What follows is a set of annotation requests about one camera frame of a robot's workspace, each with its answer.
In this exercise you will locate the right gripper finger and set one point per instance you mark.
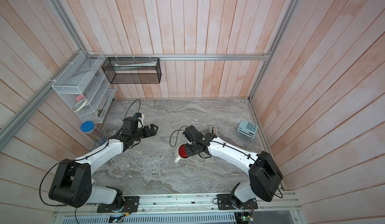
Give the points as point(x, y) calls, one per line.
point(189, 150)
point(189, 134)

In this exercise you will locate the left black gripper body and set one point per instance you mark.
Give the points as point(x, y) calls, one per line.
point(138, 134)

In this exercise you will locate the white tape dispenser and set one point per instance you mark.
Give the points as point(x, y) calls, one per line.
point(213, 130)

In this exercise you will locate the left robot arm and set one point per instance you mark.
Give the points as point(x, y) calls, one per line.
point(72, 184)

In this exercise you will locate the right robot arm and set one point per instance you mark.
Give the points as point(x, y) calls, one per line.
point(264, 174)

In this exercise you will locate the blue lid straw jar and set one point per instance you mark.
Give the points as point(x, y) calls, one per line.
point(94, 132)

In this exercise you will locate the grey desk calculator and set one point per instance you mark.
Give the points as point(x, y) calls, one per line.
point(247, 128)

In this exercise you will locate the ruler in black basket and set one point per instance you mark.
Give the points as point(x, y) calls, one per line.
point(146, 66)

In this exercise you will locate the white tape roll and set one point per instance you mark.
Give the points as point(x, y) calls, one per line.
point(80, 104)

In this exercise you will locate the pink eraser block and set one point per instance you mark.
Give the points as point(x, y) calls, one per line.
point(79, 97)

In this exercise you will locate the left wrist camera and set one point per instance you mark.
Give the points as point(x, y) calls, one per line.
point(140, 123)

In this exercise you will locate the black wire mesh basket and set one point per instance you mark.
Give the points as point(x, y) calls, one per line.
point(131, 77)

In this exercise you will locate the aluminium mounting rail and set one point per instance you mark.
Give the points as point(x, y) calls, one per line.
point(186, 203)

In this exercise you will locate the white wire mesh shelf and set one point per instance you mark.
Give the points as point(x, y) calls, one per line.
point(83, 75)

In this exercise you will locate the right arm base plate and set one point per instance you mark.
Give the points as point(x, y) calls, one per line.
point(230, 202)

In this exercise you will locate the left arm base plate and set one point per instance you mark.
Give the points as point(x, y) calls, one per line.
point(127, 204)

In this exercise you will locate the aluminium frame horizontal bar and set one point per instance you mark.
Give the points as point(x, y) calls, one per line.
point(198, 57)

